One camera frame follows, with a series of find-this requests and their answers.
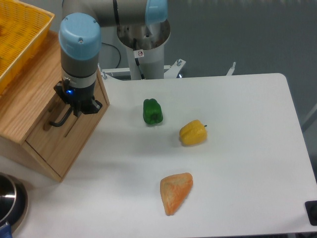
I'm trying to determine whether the blue pot handle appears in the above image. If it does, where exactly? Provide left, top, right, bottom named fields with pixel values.
left=0, top=222, right=12, bottom=238

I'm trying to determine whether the black corner object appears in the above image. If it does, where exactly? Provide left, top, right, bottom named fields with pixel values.
left=305, top=200, right=317, bottom=226

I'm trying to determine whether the orange toy sandwich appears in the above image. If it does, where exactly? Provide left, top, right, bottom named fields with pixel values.
left=160, top=173, right=193, bottom=216

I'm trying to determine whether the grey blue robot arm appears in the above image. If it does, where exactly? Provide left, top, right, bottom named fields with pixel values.
left=54, top=0, right=168, bottom=117

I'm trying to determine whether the metal pot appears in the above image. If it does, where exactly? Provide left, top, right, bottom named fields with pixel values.
left=0, top=173, right=29, bottom=236

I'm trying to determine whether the yellow toy bell pepper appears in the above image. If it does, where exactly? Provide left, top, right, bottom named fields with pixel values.
left=179, top=119, right=208, bottom=146

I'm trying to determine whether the black cable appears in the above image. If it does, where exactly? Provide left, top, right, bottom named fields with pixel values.
left=101, top=42, right=121, bottom=69

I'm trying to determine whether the green toy bell pepper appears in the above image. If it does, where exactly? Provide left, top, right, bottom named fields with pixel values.
left=143, top=98, right=163, bottom=125

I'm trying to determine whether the wooden drawer cabinet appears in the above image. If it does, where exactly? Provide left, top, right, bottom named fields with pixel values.
left=0, top=30, right=110, bottom=182

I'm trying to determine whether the yellow plastic basket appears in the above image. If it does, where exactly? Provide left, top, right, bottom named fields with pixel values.
left=0, top=0, right=55, bottom=93

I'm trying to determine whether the black drawer handle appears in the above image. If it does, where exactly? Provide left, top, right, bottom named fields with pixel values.
left=49, top=107, right=73, bottom=127

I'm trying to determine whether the white table frame bracket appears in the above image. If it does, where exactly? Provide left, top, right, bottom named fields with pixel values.
left=98, top=59, right=237, bottom=80

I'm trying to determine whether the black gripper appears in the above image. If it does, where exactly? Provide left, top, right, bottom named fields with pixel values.
left=53, top=81, right=103, bottom=117

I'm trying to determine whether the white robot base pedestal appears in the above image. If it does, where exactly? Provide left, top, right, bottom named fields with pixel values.
left=117, top=20, right=170, bottom=80

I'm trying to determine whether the wooden top drawer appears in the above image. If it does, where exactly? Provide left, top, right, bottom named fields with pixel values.
left=23, top=72, right=109, bottom=182

